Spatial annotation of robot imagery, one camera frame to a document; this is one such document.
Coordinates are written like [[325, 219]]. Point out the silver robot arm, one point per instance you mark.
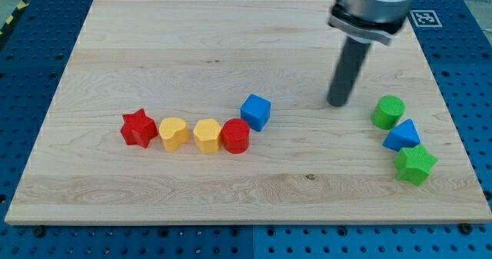
[[364, 22]]

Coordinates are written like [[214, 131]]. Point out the red cylinder block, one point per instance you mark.
[[235, 135]]

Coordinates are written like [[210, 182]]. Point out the green cylinder block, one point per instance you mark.
[[388, 112]]

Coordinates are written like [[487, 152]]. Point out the light wooden board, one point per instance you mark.
[[197, 59]]

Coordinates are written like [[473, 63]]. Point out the blue triangle block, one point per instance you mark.
[[404, 135]]

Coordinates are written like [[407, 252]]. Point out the yellow heart block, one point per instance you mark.
[[173, 133]]

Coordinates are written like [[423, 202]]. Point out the yellow hexagon block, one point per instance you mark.
[[207, 135]]

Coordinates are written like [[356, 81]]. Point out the blue cube block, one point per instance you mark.
[[256, 111]]

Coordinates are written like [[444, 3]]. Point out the green star block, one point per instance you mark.
[[414, 164]]

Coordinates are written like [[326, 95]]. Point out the red star block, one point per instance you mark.
[[138, 128]]

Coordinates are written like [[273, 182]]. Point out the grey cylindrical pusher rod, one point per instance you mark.
[[346, 72]]

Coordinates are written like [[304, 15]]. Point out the white fiducial marker tag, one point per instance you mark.
[[424, 18]]

